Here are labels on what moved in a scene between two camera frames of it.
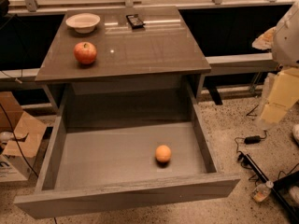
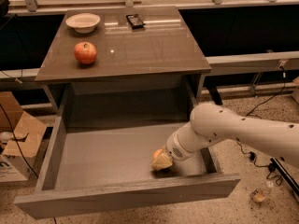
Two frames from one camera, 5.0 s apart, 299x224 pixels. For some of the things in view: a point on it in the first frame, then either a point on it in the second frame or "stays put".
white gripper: [287, 40] -> [175, 148]
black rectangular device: [135, 21] stays put
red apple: [85, 52] stays put
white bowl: [83, 22] stays put
